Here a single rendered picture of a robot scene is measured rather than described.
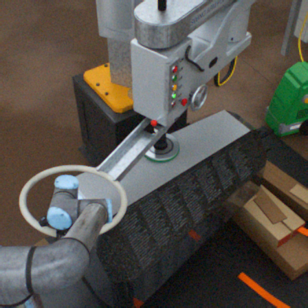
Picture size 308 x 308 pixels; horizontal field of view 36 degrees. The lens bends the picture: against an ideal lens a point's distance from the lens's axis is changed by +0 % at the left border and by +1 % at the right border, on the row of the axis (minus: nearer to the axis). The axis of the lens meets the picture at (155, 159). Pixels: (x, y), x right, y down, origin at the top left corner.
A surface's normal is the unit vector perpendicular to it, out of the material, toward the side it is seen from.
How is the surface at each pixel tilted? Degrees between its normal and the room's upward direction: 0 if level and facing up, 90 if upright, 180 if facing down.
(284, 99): 72
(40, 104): 0
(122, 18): 90
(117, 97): 0
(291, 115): 90
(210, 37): 40
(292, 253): 0
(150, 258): 45
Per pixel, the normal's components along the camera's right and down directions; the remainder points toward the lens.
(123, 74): -0.44, 0.66
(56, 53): 0.00, -0.69
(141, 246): 0.44, -0.08
